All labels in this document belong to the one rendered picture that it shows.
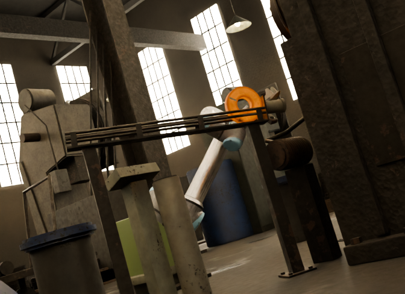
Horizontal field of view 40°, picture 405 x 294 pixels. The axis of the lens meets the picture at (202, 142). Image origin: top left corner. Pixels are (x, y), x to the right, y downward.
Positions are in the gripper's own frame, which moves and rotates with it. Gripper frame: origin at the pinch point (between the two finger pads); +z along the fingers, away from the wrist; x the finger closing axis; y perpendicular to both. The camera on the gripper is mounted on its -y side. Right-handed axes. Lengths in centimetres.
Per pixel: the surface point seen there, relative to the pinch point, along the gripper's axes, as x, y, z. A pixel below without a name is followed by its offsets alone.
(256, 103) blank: -32.1, -5.8, 14.1
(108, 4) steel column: 128, 227, -235
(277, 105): -25.6, -10.6, 17.5
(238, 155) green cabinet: 214, 38, -279
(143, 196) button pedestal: -68, -12, -39
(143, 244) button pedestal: -76, -30, -45
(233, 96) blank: -39.5, 1.1, 12.6
